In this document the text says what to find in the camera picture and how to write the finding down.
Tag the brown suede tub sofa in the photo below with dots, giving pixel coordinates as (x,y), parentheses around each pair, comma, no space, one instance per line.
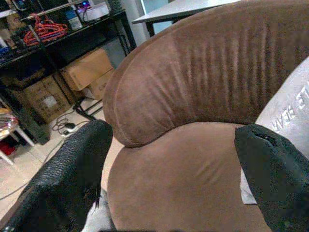
(193,120)

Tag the grey pillow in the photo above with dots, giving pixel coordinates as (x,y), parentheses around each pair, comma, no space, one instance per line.
(287,108)

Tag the blue and white box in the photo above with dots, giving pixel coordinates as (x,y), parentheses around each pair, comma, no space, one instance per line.
(73,19)

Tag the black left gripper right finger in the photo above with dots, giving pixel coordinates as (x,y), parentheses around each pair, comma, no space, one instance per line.
(277,178)

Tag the white stool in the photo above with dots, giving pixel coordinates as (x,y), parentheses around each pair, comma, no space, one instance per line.
(14,135)

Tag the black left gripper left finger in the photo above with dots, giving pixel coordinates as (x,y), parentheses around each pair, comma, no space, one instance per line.
(60,181)

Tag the black metal shelf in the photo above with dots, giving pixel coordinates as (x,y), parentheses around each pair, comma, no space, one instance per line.
(60,48)

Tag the cardboard box with white label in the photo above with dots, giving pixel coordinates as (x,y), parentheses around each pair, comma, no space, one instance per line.
(47,100)

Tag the white table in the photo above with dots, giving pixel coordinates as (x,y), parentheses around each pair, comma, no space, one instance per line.
(173,10)

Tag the white electronic device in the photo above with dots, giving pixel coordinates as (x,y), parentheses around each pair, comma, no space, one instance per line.
(93,10)

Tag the brown cardboard box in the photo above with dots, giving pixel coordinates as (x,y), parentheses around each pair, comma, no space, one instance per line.
(87,68)
(102,85)

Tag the red clothes hangers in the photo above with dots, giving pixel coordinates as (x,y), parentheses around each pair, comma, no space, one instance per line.
(43,30)

